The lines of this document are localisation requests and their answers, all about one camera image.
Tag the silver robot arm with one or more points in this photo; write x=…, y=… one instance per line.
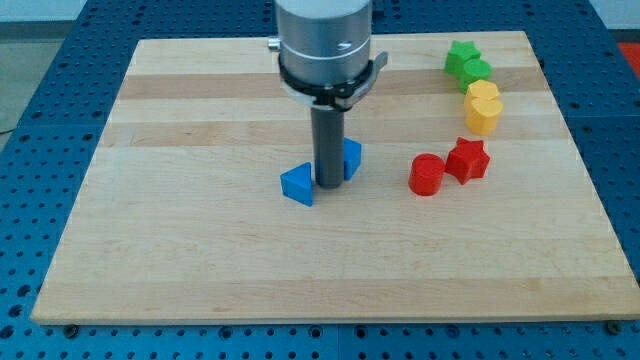
x=324, y=44

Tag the red star block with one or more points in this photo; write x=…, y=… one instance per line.
x=467, y=160

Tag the yellow heart block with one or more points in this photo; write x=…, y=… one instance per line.
x=482, y=116

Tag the green star block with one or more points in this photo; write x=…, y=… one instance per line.
x=459, y=53

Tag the blue triangle block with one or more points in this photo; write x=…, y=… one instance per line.
x=296, y=184

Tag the blue cube block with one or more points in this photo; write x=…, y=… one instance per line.
x=352, y=157

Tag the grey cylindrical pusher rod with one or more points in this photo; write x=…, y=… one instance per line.
x=328, y=147

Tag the red cylinder block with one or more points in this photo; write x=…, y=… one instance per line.
x=427, y=171

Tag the wooden board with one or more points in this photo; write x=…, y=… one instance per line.
x=180, y=218

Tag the yellow hexagon block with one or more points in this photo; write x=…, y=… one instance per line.
x=481, y=89

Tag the green cylinder block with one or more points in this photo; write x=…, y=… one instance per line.
x=471, y=71

